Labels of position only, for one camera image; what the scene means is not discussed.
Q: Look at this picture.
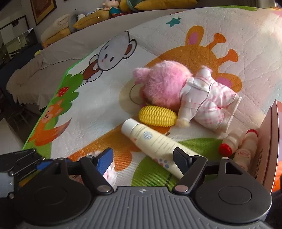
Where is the pink plush doll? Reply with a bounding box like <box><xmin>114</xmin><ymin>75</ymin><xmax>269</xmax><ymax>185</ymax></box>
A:
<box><xmin>133</xmin><ymin>61</ymin><xmax>241</xmax><ymax>133</ymax></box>

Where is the cream lotion tube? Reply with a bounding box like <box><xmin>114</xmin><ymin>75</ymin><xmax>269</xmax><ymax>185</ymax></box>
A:
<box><xmin>121</xmin><ymin>118</ymin><xmax>198</xmax><ymax>179</ymax></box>

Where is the red capped yogurt bottle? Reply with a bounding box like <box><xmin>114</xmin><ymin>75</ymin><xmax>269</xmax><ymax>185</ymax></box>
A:
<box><xmin>218</xmin><ymin>128</ymin><xmax>245</xmax><ymax>157</ymax></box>
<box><xmin>233</xmin><ymin>129</ymin><xmax>259</xmax><ymax>172</ymax></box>

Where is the yellow corn toy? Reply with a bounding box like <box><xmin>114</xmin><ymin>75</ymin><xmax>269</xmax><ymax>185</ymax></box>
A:
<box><xmin>138</xmin><ymin>106</ymin><xmax>177</xmax><ymax>127</ymax></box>

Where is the colourful cartoon play mat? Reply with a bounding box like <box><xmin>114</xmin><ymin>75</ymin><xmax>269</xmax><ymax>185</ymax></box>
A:
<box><xmin>24</xmin><ymin>6</ymin><xmax>281</xmax><ymax>187</ymax></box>

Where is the pink cardboard box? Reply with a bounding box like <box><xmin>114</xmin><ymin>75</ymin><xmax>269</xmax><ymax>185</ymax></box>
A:
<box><xmin>250</xmin><ymin>100</ymin><xmax>281</xmax><ymax>193</ymax></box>

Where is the beige folded blanket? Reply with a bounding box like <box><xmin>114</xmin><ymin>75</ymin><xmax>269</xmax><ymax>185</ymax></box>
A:
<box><xmin>41</xmin><ymin>14</ymin><xmax>71</xmax><ymax>48</ymax></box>

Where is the yellow pillow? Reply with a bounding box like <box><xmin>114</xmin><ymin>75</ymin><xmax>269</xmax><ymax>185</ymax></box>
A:
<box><xmin>73</xmin><ymin>10</ymin><xmax>110</xmax><ymax>30</ymax></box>

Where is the red gold framed picture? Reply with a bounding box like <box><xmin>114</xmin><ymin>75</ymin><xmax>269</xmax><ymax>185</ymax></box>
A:
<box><xmin>30</xmin><ymin>0</ymin><xmax>57</xmax><ymax>25</ymax></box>

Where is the small cartoon boy figure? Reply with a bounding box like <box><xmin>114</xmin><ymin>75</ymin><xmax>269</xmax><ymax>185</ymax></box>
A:
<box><xmin>103</xmin><ymin>0</ymin><xmax>123</xmax><ymax>17</ymax></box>

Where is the green yellow folded cushion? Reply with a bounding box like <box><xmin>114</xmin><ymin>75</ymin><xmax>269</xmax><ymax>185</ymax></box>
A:
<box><xmin>120</xmin><ymin>0</ymin><xmax>197</xmax><ymax>11</ymax></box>

